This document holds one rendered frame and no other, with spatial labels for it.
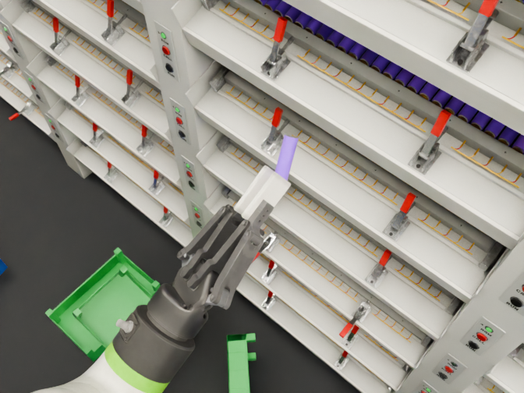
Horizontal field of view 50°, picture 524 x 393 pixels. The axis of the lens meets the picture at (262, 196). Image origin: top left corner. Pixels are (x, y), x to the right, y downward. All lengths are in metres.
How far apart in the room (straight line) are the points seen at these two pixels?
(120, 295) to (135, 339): 1.12
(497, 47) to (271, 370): 1.35
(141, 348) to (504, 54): 0.53
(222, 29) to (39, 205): 1.40
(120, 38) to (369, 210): 0.63
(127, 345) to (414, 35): 0.50
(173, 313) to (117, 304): 1.13
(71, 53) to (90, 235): 0.76
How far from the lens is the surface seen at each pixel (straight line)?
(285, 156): 0.72
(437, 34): 0.68
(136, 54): 1.22
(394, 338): 1.31
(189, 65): 1.04
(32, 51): 1.78
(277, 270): 1.54
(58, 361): 1.93
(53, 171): 2.28
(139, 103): 1.39
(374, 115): 0.84
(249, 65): 0.91
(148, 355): 0.73
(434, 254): 0.96
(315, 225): 1.17
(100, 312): 1.84
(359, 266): 1.14
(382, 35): 0.68
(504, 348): 1.02
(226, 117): 1.09
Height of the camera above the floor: 1.76
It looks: 58 degrees down
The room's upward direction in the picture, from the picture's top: straight up
